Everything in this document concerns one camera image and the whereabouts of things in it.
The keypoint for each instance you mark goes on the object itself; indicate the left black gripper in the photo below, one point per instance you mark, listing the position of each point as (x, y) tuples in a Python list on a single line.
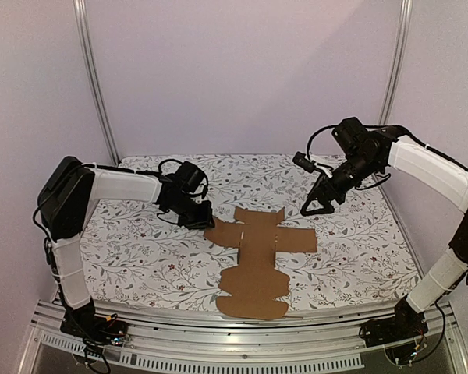
[(203, 221)]

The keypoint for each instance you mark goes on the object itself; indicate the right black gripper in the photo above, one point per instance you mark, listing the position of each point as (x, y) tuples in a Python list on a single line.
[(327, 191)]

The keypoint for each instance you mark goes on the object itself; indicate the brown cardboard box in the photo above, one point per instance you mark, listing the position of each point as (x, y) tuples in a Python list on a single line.
[(253, 287)]

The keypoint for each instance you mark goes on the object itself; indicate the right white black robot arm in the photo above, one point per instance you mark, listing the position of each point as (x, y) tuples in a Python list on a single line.
[(370, 149)]

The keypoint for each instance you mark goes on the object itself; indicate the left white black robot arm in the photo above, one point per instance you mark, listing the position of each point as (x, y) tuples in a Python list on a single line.
[(67, 200)]

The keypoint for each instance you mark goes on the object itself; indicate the floral patterned table mat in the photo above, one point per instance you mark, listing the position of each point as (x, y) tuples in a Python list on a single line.
[(354, 256)]

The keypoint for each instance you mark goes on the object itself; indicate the aluminium front rail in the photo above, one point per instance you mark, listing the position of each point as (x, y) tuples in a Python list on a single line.
[(320, 341)]

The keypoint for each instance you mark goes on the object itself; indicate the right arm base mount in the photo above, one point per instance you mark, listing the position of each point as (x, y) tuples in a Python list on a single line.
[(394, 327)]

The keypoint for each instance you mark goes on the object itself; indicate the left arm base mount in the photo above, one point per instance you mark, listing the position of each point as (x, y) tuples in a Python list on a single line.
[(100, 330)]

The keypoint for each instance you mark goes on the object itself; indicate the right aluminium frame post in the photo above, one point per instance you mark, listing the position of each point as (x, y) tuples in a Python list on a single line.
[(405, 14)]

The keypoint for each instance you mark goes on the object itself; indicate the aluminium frame post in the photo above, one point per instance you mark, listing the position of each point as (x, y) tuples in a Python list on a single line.
[(83, 28), (405, 14)]

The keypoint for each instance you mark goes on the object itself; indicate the left aluminium frame post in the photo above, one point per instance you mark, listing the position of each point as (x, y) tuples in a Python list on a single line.
[(83, 28)]

